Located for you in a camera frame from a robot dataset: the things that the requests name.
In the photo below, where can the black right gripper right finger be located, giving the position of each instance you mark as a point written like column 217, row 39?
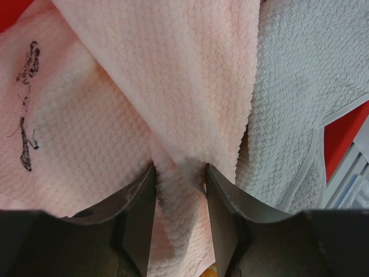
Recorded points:
column 251, row 238

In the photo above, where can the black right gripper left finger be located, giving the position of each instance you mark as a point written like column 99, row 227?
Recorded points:
column 110, row 238

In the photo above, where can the pink waffle towel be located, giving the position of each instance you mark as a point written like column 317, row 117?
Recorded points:
column 94, row 91

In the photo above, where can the orange patterned towel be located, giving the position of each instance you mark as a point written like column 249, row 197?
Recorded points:
column 211, row 271

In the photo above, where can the grey terry towel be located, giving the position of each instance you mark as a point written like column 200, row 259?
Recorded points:
column 312, row 69

